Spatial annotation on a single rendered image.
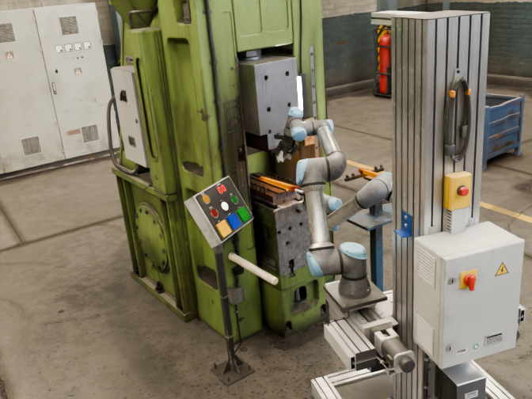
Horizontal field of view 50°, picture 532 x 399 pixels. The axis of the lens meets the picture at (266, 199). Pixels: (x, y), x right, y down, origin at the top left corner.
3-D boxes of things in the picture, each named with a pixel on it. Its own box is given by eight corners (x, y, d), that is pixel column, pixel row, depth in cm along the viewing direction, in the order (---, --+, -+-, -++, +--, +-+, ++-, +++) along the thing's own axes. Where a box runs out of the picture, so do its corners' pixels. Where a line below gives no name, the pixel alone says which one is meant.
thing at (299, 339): (352, 327, 382) (352, 325, 382) (283, 364, 351) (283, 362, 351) (313, 304, 413) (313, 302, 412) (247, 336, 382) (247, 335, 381)
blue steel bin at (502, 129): (522, 154, 688) (527, 94, 663) (484, 170, 644) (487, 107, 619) (437, 139, 778) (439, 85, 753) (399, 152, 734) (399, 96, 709)
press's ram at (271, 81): (311, 122, 350) (307, 55, 335) (260, 136, 329) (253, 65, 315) (270, 113, 382) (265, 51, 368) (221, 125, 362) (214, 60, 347)
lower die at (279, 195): (298, 197, 358) (298, 184, 355) (273, 207, 348) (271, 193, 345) (260, 182, 391) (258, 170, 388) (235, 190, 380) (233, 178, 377)
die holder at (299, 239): (325, 257, 377) (322, 193, 361) (279, 277, 357) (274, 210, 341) (274, 233, 421) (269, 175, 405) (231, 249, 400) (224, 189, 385)
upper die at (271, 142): (294, 142, 346) (294, 127, 342) (268, 150, 335) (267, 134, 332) (255, 131, 378) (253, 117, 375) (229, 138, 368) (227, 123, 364)
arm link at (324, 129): (355, 162, 258) (331, 112, 298) (330, 165, 258) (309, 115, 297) (353, 184, 265) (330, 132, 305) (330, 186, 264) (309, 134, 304)
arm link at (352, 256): (370, 276, 258) (370, 249, 254) (340, 280, 257) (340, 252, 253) (362, 264, 270) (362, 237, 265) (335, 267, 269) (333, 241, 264)
